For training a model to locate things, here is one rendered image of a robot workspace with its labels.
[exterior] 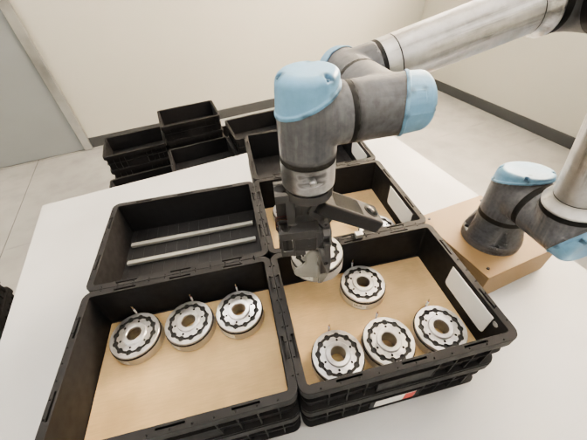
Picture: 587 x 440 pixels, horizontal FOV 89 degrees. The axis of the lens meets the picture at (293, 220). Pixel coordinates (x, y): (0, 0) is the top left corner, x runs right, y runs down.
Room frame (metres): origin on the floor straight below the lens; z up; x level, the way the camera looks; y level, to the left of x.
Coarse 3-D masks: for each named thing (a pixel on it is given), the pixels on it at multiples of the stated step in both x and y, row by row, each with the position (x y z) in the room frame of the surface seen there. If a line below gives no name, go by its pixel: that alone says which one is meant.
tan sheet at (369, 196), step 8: (360, 192) 0.77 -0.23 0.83; (368, 192) 0.76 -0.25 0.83; (360, 200) 0.73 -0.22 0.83; (368, 200) 0.72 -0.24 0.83; (376, 200) 0.72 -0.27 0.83; (272, 208) 0.72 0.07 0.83; (376, 208) 0.68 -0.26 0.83; (384, 208) 0.68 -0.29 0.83; (272, 216) 0.68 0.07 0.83; (384, 216) 0.65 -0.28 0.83; (272, 224) 0.64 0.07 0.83; (336, 224) 0.62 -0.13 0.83; (344, 224) 0.62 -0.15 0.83; (272, 232) 0.61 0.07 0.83; (336, 232) 0.59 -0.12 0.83; (344, 232) 0.59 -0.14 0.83; (352, 232) 0.59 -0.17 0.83
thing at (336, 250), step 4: (332, 240) 0.40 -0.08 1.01; (336, 240) 0.40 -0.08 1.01; (332, 244) 0.39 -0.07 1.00; (336, 244) 0.39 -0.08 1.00; (340, 244) 0.39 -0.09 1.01; (332, 248) 0.38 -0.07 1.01; (336, 248) 0.38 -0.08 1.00; (340, 248) 0.38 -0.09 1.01; (332, 252) 0.37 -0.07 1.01; (336, 252) 0.37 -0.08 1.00; (340, 252) 0.37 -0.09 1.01; (292, 256) 0.37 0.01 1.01; (296, 256) 0.37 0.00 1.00; (300, 256) 0.37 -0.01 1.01; (304, 256) 0.37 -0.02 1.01; (332, 256) 0.36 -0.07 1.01; (336, 256) 0.36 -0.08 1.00; (340, 256) 0.36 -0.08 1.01; (296, 260) 0.36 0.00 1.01; (300, 260) 0.36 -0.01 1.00; (304, 260) 0.36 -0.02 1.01; (332, 260) 0.35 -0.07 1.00; (336, 260) 0.35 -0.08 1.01; (340, 260) 0.35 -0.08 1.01; (296, 264) 0.35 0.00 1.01; (300, 264) 0.35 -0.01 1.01; (332, 264) 0.34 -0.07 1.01; (336, 264) 0.34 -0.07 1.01; (332, 268) 0.33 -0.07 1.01
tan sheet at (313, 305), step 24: (384, 264) 0.47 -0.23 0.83; (408, 264) 0.46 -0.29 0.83; (288, 288) 0.41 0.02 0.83; (312, 288) 0.41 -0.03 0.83; (336, 288) 0.40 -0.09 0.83; (408, 288) 0.39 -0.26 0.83; (432, 288) 0.39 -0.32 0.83; (312, 312) 0.35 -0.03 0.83; (336, 312) 0.34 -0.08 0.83; (360, 312) 0.34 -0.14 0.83; (384, 312) 0.33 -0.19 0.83; (408, 312) 0.33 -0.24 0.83; (456, 312) 0.32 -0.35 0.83; (312, 336) 0.29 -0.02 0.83; (360, 336) 0.28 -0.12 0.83; (336, 360) 0.24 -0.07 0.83
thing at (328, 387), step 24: (360, 240) 0.47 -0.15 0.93; (456, 264) 0.38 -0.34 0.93; (480, 288) 0.32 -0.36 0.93; (288, 312) 0.29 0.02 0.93; (288, 336) 0.25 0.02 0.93; (504, 336) 0.22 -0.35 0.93; (408, 360) 0.19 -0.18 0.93; (432, 360) 0.19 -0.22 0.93; (312, 384) 0.16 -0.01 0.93; (336, 384) 0.16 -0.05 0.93; (360, 384) 0.16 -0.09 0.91
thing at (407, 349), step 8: (376, 320) 0.30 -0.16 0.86; (384, 320) 0.30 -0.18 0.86; (392, 320) 0.30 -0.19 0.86; (368, 328) 0.28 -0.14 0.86; (376, 328) 0.28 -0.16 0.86; (392, 328) 0.28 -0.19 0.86; (400, 328) 0.28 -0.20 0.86; (368, 336) 0.27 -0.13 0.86; (400, 336) 0.26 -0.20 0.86; (408, 336) 0.26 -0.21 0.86; (368, 344) 0.25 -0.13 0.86; (376, 344) 0.25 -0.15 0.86; (408, 344) 0.25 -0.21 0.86; (368, 352) 0.24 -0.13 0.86; (376, 352) 0.24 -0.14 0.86; (384, 352) 0.23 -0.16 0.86; (400, 352) 0.23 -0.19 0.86; (408, 352) 0.23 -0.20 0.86; (376, 360) 0.22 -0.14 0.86; (384, 360) 0.22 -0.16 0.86; (392, 360) 0.22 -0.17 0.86; (400, 360) 0.22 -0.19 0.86
